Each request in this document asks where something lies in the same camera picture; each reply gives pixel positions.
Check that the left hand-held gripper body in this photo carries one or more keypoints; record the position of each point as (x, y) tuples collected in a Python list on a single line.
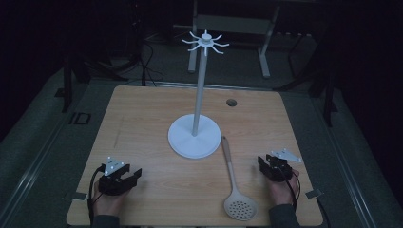
[(111, 183)]

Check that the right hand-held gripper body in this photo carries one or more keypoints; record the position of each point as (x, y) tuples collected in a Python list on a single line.
[(280, 169)]

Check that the person's left hand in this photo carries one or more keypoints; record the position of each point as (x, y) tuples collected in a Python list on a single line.
[(109, 204)]

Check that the person's right hand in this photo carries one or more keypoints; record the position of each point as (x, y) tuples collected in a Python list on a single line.
[(282, 193)]

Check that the grey tape strip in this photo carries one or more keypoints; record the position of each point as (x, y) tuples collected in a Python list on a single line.
[(79, 196), (314, 193)]

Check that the white utensil rack stand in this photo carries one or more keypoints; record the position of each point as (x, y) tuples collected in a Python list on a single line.
[(194, 138)]

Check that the dark metal stand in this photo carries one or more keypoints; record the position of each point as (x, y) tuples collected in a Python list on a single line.
[(67, 82), (328, 95)]

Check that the grey metal frame stand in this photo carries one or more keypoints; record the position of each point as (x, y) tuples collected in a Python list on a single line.
[(234, 23)]

